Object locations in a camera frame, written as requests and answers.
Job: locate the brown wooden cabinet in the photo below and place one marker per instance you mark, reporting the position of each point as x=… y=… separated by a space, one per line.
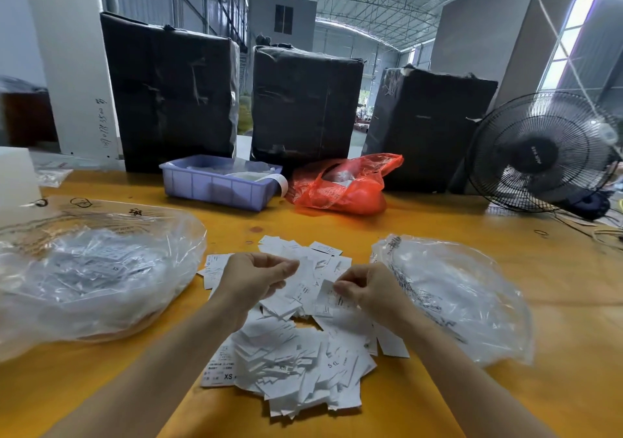
x=29 y=119

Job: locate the person's right forearm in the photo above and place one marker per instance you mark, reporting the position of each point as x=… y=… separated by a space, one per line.
x=477 y=389

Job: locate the grey cabin with window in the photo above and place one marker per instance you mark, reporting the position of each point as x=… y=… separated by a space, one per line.
x=282 y=19

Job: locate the large black wrapped bale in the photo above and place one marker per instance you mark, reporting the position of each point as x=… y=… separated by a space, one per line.
x=170 y=94
x=430 y=131
x=307 y=109

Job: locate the black table fan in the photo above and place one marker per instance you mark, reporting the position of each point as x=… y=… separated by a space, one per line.
x=540 y=152

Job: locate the person's left hand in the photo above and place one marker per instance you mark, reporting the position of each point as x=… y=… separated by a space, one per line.
x=248 y=279

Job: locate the person's left forearm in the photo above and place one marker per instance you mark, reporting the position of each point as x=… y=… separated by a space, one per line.
x=141 y=379

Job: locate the blue plastic bin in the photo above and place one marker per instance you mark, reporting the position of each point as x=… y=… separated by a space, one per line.
x=212 y=183

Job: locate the white paper label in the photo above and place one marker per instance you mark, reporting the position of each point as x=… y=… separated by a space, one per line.
x=326 y=296

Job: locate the red plastic bag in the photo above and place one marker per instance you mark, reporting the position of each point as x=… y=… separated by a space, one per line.
x=346 y=185

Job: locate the large clear bag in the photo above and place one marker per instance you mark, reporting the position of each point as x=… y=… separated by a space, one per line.
x=97 y=277

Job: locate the clear plastic bag black print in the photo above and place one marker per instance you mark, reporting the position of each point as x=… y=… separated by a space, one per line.
x=467 y=296

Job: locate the white foam box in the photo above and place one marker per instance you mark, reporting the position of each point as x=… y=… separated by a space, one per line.
x=17 y=180

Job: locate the person's right hand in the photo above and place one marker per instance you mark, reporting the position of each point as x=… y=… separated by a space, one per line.
x=375 y=296

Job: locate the pile of white labels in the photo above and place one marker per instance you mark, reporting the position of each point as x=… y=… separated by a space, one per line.
x=292 y=355

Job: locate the white pillar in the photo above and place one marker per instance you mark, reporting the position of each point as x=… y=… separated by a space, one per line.
x=73 y=63

